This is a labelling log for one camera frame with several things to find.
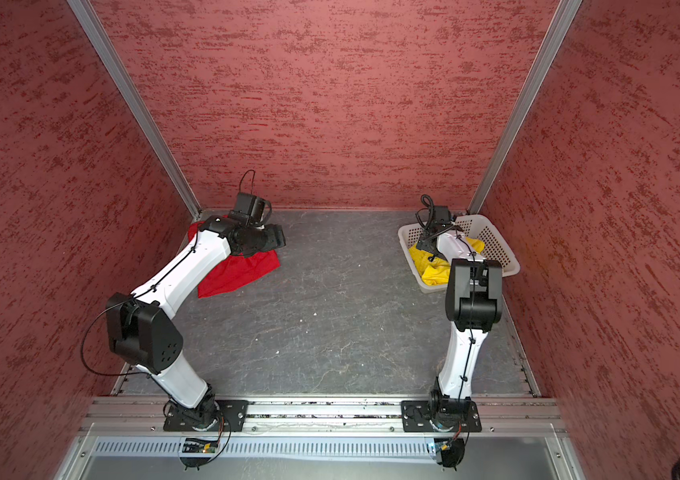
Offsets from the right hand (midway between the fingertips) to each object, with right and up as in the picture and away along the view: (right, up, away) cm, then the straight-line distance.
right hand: (436, 251), depth 101 cm
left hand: (-53, +2, -15) cm, 55 cm away
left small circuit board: (-69, -47, -29) cm, 88 cm away
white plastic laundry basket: (+14, +9, +2) cm, 17 cm away
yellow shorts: (-4, -6, -12) cm, 14 cm away
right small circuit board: (-7, -47, -29) cm, 56 cm away
